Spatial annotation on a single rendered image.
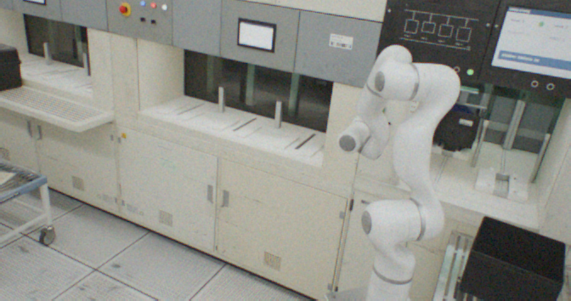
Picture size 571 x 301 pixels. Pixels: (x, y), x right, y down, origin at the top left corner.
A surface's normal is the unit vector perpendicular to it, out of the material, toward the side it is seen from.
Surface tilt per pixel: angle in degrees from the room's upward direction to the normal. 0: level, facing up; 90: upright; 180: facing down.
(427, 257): 90
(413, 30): 90
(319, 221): 90
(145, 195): 90
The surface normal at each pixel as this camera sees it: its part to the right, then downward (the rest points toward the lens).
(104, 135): -0.45, 0.32
